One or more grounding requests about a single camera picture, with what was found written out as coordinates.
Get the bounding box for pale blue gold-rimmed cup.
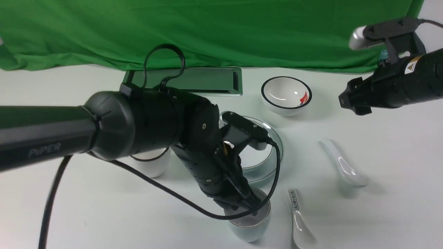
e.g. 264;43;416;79
227;201;271;242

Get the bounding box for pale blue gold-rimmed plate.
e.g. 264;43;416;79
219;112;284;184

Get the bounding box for black-rimmed small white bowl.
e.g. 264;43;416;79
261;76;313;117

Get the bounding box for silver table cable hatch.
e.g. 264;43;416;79
122;67;243;97

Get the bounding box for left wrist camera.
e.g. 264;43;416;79
220;111;273;153

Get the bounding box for green backdrop cloth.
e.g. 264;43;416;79
0;0;423;73

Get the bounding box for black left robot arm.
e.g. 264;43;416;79
0;86;261;210

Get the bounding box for white spoon with characters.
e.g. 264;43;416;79
287;188;318;249

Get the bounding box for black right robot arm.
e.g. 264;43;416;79
338;49;443;116

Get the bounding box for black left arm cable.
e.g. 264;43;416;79
37;44;281;249

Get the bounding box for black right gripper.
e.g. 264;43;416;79
338;59;421;116

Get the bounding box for blue binder clip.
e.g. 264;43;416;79
378;49;389;62

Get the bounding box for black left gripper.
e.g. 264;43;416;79
171;135;265;211

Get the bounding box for plain white ceramic spoon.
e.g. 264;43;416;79
319;138;369;187

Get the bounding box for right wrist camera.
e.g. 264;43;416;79
349;16;426;64

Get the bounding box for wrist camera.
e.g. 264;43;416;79
349;16;426;64
220;111;273;153

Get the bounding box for black-rimmed white cup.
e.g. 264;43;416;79
130;147;171;178

